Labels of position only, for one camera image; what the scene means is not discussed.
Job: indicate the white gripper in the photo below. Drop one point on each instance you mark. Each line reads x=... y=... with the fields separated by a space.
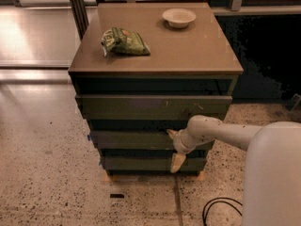
x=178 y=141

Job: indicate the drawer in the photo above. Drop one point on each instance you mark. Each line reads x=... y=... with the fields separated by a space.
x=150 y=163
x=151 y=107
x=126 y=140

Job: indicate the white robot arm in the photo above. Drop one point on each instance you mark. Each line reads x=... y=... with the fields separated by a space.
x=272 y=183

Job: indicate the brown drawer cabinet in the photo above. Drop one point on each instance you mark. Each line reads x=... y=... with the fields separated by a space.
x=194 y=61

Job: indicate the green snack bag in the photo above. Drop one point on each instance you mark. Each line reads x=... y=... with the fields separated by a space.
x=122 y=41

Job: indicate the white bowl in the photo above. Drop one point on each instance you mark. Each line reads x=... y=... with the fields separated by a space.
x=179 y=17

